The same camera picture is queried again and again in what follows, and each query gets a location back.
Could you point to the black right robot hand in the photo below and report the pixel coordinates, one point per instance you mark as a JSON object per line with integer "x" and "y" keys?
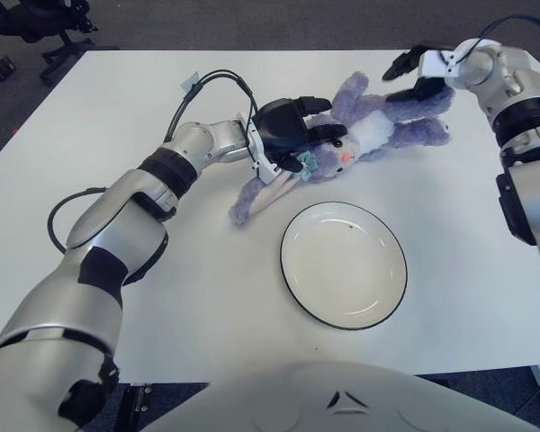
{"x": 432, "y": 67}

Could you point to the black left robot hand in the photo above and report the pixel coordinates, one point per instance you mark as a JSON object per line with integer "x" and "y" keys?
{"x": 279, "y": 123}

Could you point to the purple plush bunny doll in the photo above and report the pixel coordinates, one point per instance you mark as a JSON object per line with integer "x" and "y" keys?
{"x": 373, "y": 126}

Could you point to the white plate black rim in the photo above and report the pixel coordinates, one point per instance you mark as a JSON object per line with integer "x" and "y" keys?
{"x": 344, "y": 265}

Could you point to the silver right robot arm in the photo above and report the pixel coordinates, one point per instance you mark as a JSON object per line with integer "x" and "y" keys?
{"x": 517, "y": 112}

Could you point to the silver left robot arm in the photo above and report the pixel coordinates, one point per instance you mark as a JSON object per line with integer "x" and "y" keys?
{"x": 117, "y": 225}

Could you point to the silver robot torso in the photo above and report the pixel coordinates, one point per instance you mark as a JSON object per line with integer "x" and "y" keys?
{"x": 342, "y": 405}

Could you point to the black table bracket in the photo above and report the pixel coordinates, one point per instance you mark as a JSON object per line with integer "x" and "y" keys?
{"x": 139, "y": 398}

